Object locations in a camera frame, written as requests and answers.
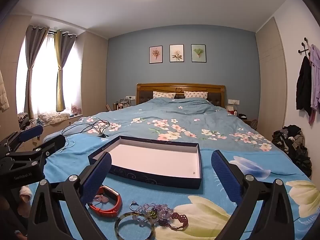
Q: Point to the patterned white pillow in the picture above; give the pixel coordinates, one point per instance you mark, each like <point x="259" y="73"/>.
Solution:
<point x="163" y="95"/>
<point x="196" y="94"/>

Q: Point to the mottled brown bangle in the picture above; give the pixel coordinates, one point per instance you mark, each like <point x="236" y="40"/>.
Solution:
<point x="117" y="223"/>

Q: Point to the black power adapter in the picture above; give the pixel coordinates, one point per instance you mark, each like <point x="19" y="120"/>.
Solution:
<point x="102" y="135"/>

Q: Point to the orange smart watch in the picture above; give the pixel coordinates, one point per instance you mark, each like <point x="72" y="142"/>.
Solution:
<point x="116" y="203"/>

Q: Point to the person's left hand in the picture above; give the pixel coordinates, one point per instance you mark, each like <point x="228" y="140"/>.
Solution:
<point x="25" y="201"/>

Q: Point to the white sheer curtain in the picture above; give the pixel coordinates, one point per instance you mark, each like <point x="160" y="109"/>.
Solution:
<point x="46" y="85"/>

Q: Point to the green leaf framed picture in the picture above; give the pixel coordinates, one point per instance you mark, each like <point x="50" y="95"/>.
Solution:
<point x="198" y="53"/>

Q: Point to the pink flower framed picture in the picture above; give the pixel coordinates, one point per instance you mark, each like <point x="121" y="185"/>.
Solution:
<point x="155" y="54"/>

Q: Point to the lilac jacket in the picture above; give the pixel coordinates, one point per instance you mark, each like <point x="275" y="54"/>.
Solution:
<point x="315" y="85"/>

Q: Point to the white wall socket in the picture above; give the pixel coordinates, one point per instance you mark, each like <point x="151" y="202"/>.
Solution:
<point x="233" y="101"/>
<point x="130" y="97"/>

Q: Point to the black wall coat rack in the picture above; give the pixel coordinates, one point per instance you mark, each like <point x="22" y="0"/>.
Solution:
<point x="305" y="47"/>

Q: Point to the black jacket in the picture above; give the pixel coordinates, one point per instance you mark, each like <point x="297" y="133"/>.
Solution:
<point x="303" y="85"/>

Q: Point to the wooden bed headboard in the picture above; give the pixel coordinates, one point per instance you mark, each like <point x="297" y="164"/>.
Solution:
<point x="180" y="87"/>

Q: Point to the dark blue shallow box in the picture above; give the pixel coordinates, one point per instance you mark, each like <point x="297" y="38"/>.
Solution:
<point x="155" y="157"/>

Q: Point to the floral grey-blue duvet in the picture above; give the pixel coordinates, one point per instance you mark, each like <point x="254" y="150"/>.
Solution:
<point x="200" y="120"/>

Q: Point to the grey and yellow curtain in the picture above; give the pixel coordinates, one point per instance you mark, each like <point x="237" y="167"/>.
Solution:
<point x="61" y="62"/>

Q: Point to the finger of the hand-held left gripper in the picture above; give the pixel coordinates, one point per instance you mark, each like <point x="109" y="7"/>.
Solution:
<point x="31" y="132"/>
<point x="55" y="143"/>

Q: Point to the white earphones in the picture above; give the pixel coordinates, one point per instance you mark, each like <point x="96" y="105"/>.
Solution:
<point x="70" y="143"/>

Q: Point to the white quilted jacket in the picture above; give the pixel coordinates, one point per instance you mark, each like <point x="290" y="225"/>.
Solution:
<point x="2" y="92"/>

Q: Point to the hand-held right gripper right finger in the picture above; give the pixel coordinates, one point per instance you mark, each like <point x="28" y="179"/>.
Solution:
<point x="225" y="177"/>

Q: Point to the dark patterned clothes heap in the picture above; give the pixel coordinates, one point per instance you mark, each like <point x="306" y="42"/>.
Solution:
<point x="23" y="121"/>

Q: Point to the white flower framed picture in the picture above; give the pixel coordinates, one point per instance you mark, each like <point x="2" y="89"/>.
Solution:
<point x="176" y="53"/>

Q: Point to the beige wardrobe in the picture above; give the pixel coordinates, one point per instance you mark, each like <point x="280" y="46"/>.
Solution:
<point x="271" y="80"/>
<point x="93" y="75"/>

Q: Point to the bright blue flower blanket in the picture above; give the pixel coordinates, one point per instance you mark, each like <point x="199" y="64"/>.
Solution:
<point x="175" y="196"/>

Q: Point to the wooden nightstand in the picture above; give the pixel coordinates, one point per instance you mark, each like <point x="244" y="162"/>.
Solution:
<point x="251" y="124"/>

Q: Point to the bedside clutter of bottles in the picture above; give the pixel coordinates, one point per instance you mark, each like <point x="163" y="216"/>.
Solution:
<point x="121" y="104"/>

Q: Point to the dark clothes pile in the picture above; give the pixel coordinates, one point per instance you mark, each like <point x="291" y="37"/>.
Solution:
<point x="295" y="145"/>

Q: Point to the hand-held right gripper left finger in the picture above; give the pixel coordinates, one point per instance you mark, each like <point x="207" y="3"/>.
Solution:
<point x="97" y="177"/>

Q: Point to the crumpled bedding pile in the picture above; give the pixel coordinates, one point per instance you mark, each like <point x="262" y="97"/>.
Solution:
<point x="53" y="117"/>

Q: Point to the small pink fan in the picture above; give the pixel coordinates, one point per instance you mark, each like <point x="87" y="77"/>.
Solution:
<point x="75" y="110"/>

